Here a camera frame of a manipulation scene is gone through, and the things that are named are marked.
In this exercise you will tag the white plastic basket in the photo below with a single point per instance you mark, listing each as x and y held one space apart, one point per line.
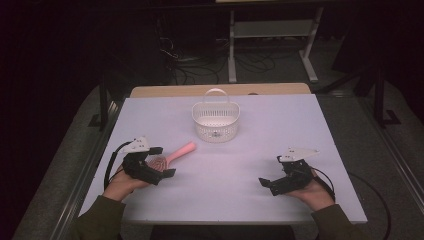
216 128

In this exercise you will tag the person's right hand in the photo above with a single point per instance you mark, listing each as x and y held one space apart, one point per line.
315 196

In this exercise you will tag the white metal stand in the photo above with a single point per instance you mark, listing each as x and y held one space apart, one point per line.
271 29

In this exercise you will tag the white board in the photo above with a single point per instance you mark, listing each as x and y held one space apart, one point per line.
226 180

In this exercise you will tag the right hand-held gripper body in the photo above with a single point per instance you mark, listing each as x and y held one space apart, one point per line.
295 176

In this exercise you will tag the pink hairbrush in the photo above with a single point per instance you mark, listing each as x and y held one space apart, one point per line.
180 152

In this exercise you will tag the wooden table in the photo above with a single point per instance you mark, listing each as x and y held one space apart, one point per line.
186 90

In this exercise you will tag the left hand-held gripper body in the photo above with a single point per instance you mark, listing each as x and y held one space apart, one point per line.
140 168

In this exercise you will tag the black metal stand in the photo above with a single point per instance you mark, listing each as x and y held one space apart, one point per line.
104 106
379 100

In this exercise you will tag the aluminium rail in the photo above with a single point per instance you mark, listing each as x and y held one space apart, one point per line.
398 160
83 176

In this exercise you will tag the person's left hand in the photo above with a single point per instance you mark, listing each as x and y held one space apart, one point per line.
120 186

